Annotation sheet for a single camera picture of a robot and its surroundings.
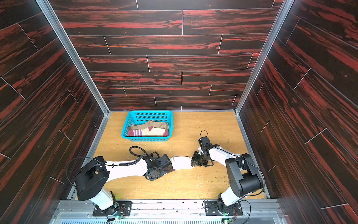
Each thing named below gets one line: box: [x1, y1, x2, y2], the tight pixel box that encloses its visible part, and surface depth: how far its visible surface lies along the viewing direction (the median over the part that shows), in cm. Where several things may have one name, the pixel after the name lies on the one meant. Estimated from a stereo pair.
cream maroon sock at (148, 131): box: [127, 126, 169, 137], surface depth 104 cm
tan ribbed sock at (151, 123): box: [130, 120, 170, 130], surface depth 109 cm
